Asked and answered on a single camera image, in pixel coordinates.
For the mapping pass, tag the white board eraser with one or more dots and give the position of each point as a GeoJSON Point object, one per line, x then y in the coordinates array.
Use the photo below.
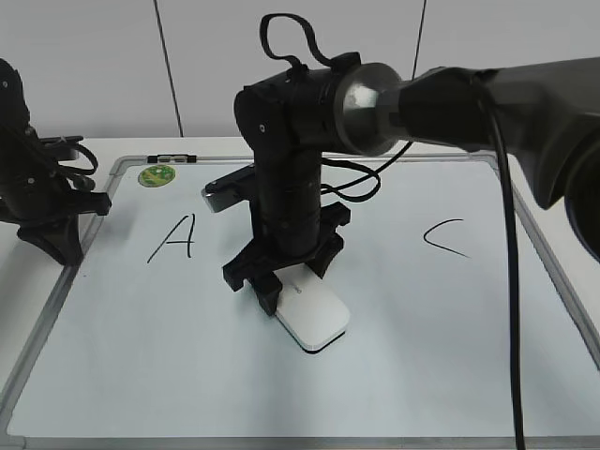
{"type": "Point", "coordinates": [309, 310]}

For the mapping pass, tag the black board hanging clip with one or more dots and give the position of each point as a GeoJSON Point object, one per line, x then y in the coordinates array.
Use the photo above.
{"type": "Point", "coordinates": [171, 159]}

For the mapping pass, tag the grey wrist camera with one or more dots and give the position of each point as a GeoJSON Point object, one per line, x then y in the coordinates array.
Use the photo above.
{"type": "Point", "coordinates": [63, 148]}
{"type": "Point", "coordinates": [231, 189]}

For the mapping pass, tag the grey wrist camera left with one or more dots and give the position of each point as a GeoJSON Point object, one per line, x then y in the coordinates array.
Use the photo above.
{"type": "Point", "coordinates": [63, 148]}

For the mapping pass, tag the round green magnet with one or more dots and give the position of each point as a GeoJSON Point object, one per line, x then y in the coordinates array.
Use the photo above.
{"type": "Point", "coordinates": [156, 176]}

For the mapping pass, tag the white board with grey frame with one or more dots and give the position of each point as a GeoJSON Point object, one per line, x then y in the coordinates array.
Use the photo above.
{"type": "Point", "coordinates": [150, 341]}

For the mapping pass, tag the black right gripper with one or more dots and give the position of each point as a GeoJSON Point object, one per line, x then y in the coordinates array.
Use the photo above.
{"type": "Point", "coordinates": [289, 226]}

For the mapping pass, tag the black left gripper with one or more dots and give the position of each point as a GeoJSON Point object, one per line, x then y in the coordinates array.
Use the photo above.
{"type": "Point", "coordinates": [45, 196]}

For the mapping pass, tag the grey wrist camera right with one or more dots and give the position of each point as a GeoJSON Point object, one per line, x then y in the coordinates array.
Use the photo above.
{"type": "Point", "coordinates": [231, 189]}

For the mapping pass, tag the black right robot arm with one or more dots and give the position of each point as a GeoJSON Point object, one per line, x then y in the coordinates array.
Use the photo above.
{"type": "Point", "coordinates": [546, 116]}

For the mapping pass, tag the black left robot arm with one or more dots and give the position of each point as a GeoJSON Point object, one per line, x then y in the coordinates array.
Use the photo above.
{"type": "Point", "coordinates": [15, 116]}

